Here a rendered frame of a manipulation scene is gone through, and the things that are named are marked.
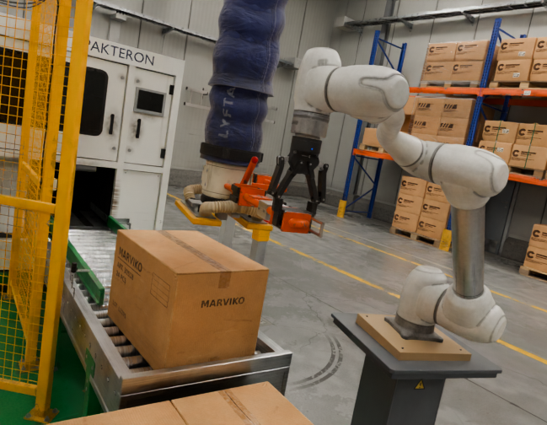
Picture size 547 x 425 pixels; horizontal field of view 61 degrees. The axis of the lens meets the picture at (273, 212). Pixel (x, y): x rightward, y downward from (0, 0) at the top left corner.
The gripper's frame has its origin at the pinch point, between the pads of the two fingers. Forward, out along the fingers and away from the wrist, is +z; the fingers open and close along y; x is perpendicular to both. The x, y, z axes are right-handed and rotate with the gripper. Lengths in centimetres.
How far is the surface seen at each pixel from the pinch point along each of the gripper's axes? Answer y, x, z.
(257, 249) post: -36, -110, 38
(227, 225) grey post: -95, -356, 77
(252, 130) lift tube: -2, -50, -20
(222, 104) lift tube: 9, -52, -27
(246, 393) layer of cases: -12, -36, 72
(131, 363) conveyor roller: 26, -61, 73
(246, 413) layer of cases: -8, -24, 72
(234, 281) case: -6, -53, 36
